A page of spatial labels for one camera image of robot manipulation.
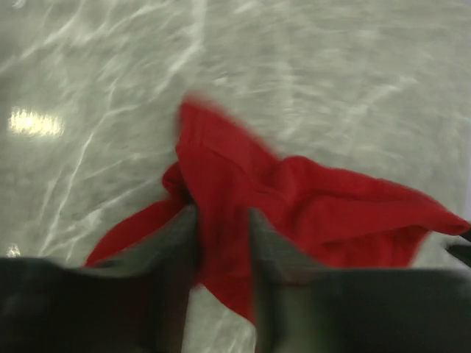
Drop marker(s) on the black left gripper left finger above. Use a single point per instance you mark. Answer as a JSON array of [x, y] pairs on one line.
[[135, 301]]

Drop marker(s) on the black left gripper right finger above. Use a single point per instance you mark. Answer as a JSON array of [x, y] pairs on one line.
[[302, 306]]

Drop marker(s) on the red t shirt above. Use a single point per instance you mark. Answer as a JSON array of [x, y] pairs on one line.
[[338, 217]]

